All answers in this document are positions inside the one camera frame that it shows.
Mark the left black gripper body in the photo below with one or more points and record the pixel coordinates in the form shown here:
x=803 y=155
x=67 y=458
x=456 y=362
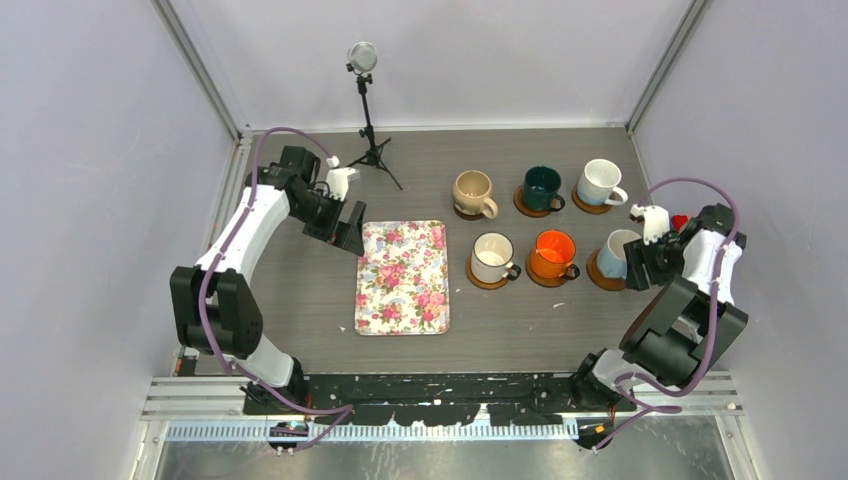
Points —
x=321 y=214

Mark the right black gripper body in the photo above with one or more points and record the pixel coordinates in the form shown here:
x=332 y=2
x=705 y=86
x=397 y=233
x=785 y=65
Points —
x=663 y=259

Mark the white light blue mug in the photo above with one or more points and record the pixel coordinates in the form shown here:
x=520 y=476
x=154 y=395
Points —
x=611 y=260

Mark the floral serving tray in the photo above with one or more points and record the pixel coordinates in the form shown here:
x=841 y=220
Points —
x=402 y=284

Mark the white mug blue base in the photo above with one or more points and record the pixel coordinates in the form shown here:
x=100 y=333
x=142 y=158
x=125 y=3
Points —
x=599 y=184

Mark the orange mug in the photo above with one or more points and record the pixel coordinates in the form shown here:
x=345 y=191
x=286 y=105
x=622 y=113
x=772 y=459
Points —
x=552 y=257

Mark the beige mug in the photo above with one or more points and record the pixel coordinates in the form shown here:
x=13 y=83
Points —
x=472 y=192

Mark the dark green mug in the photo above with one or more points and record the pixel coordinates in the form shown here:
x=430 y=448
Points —
x=548 y=179

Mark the white mug brown rim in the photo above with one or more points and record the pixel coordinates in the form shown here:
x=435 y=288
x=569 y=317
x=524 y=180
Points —
x=492 y=259

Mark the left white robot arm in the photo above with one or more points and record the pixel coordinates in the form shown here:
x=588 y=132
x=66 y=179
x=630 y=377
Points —
x=214 y=308

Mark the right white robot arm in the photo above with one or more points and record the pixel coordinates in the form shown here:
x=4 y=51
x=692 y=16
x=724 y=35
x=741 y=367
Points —
x=692 y=320

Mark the dark brown wooden coaster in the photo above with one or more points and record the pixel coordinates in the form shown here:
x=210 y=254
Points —
x=467 y=217

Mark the colourful toy block stack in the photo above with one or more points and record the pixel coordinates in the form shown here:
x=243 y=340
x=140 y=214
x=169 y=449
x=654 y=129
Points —
x=678 y=222

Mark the microphone on black tripod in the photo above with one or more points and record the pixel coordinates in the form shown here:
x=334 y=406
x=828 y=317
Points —
x=362 y=58

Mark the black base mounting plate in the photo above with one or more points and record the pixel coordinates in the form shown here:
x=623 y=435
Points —
x=510 y=399

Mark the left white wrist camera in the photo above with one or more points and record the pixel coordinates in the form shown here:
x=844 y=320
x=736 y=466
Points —
x=339 y=178

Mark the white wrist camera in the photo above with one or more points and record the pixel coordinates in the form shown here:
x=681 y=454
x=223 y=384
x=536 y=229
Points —
x=655 y=222
x=339 y=178

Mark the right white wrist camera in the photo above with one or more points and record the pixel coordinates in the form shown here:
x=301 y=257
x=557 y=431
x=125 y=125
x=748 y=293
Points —
x=655 y=222

